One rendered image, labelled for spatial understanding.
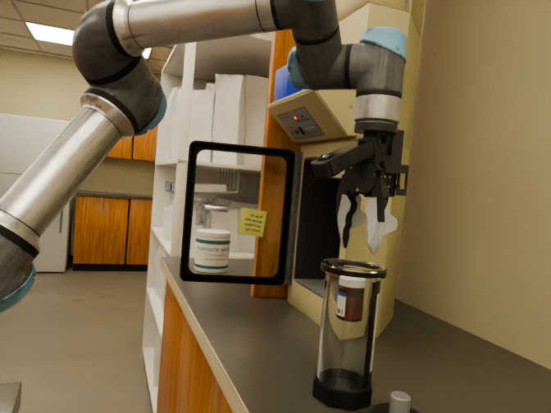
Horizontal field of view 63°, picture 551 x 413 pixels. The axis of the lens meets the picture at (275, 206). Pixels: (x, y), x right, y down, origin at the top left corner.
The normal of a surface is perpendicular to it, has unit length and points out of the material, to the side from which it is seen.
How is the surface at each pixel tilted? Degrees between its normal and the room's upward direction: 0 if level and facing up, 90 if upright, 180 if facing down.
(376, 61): 90
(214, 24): 139
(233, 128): 96
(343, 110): 90
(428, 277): 90
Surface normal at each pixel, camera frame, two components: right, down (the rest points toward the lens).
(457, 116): -0.94, -0.06
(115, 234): 0.34, 0.08
